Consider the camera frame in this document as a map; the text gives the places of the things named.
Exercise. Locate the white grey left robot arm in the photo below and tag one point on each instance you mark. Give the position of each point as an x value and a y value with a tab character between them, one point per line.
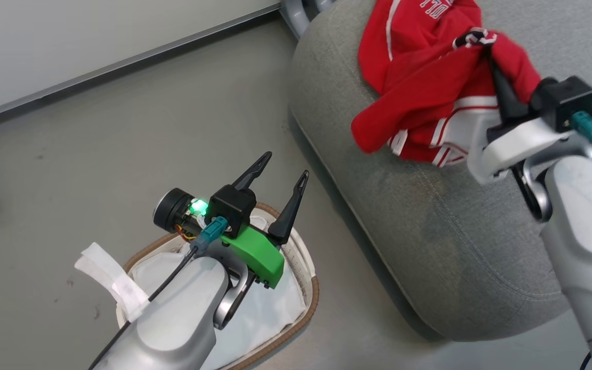
183	313

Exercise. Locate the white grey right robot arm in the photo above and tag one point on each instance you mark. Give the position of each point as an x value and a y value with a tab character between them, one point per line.
589	231

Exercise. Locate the light grey fabric sofa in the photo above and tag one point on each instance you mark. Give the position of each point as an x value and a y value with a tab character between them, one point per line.
429	216

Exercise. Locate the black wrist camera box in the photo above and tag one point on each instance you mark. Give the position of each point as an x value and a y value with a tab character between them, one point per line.
563	100
232	205

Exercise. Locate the black cylindrical left wrist motor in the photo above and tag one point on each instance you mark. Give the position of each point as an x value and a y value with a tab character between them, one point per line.
170	208

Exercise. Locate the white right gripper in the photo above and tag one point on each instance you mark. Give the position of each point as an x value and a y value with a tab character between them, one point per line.
517	144

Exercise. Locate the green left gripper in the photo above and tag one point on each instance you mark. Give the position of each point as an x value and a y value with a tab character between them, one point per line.
260	257

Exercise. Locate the red and white sports jersey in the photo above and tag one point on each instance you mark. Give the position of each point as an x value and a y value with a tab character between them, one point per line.
429	77

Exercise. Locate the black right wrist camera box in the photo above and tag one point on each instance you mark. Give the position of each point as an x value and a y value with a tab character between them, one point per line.
563	100

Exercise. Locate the grey metal baseboard rail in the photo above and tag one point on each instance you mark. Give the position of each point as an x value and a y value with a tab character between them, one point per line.
121	64

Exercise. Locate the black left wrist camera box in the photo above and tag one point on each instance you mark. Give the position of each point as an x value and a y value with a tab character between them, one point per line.
232	205

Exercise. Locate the grey metal frame tube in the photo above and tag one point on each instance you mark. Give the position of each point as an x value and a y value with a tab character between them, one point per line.
296	13

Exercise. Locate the white laundry basket brown rim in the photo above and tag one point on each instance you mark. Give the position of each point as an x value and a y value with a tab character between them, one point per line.
306	288

